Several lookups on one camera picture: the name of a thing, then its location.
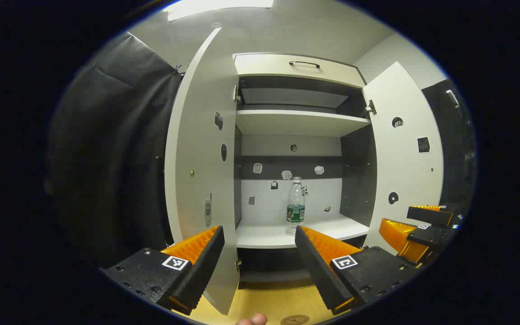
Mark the metal door hinge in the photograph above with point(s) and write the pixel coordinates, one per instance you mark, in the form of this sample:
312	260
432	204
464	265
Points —
371	107
236	93

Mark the clear plastic bottle green label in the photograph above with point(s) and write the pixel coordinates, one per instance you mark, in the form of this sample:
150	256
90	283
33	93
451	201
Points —
295	203

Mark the white cabinet drawer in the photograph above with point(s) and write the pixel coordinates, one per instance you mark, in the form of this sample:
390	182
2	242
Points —
264	65

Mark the cat sticker white cabinet door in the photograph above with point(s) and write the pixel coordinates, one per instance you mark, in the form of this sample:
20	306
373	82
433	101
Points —
406	171

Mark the white and grey cabinet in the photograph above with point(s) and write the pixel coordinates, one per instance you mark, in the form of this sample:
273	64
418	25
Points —
357	171

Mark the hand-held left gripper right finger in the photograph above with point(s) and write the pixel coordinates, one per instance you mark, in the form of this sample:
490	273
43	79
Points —
316	271

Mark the ceiling light panel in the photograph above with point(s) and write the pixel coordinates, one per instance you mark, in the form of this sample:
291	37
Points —
219	6

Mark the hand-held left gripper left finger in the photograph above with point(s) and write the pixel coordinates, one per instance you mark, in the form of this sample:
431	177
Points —
203	271

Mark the black backdrop cloth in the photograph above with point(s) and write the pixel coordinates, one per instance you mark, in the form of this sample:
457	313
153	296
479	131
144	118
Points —
115	149

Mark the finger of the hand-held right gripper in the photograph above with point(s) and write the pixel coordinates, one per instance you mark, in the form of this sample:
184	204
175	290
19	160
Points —
431	235
429	215

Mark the round brown coaster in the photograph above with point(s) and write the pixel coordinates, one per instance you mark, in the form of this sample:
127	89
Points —
294	320

